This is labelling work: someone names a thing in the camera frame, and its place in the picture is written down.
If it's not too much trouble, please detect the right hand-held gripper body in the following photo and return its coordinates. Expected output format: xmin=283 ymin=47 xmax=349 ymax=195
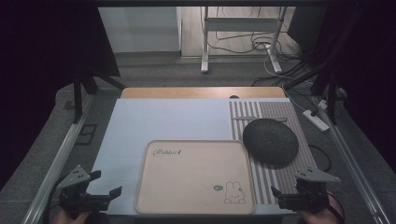
xmin=277 ymin=167 xmax=342 ymax=215

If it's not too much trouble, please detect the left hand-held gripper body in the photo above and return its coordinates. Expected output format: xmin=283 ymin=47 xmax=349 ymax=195
xmin=56 ymin=164 xmax=110 ymax=219

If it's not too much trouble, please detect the person's right hand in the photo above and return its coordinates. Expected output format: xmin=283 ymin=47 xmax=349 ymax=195
xmin=299 ymin=194 xmax=344 ymax=224

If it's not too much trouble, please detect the person's left hand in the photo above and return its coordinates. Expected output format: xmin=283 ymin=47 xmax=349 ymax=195
xmin=51 ymin=208 xmax=92 ymax=224

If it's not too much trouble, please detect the grey striped cloth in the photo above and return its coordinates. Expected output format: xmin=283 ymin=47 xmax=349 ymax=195
xmin=229 ymin=99 xmax=318 ymax=206

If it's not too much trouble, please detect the dark floor plate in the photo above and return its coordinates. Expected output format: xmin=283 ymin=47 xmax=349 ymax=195
xmin=75 ymin=123 xmax=98 ymax=147

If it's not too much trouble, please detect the dark round knitted hat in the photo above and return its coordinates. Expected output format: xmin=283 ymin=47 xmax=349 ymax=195
xmin=242 ymin=118 xmax=300 ymax=168

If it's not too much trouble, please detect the white power strip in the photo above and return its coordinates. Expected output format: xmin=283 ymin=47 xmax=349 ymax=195
xmin=302 ymin=108 xmax=331 ymax=133

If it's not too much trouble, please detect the beige tray with rabbit print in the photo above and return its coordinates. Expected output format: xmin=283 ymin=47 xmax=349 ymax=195
xmin=134 ymin=139 xmax=257 ymax=216

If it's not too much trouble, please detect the light blue mat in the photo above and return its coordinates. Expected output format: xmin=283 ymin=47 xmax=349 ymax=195
xmin=87 ymin=97 xmax=294 ymax=217

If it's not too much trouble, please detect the black metal stand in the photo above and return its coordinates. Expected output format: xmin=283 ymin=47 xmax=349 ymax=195
xmin=72 ymin=70 xmax=126 ymax=124
xmin=310 ymin=69 xmax=340 ymax=126

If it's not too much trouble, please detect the wooden table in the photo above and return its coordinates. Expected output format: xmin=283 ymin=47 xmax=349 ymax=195
xmin=120 ymin=86 xmax=287 ymax=100

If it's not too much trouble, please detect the white cabinet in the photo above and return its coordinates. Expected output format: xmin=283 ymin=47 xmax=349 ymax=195
xmin=98 ymin=7 xmax=183 ymax=54

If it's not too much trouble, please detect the silver metal rail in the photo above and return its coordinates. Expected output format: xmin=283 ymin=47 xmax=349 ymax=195
xmin=21 ymin=92 xmax=96 ymax=224
xmin=312 ymin=94 xmax=391 ymax=224

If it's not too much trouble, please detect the black cable loop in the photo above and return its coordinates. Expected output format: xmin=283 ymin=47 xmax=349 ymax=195
xmin=307 ymin=144 xmax=332 ymax=173

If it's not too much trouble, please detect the bundle of black cables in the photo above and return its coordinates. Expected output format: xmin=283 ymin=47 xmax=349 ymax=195
xmin=250 ymin=31 xmax=334 ymax=91

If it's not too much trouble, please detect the white metal desk frame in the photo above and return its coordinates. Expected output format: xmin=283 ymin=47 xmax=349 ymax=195
xmin=200 ymin=6 xmax=290 ymax=75

